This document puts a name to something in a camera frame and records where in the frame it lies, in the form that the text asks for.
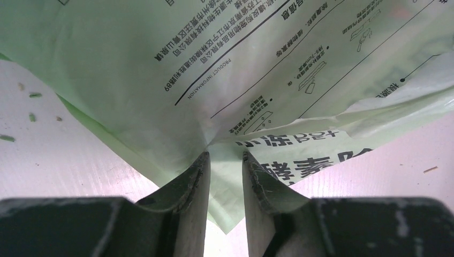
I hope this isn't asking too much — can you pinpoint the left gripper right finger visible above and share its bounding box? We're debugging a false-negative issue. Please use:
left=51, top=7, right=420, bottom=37
left=242, top=152, right=453, bottom=256

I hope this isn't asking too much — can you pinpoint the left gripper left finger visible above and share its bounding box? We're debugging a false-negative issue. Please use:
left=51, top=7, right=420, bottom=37
left=1, top=152, right=210, bottom=256

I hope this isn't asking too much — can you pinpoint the green cat litter bag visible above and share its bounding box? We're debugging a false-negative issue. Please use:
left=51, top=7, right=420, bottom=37
left=1, top=1, right=453, bottom=232

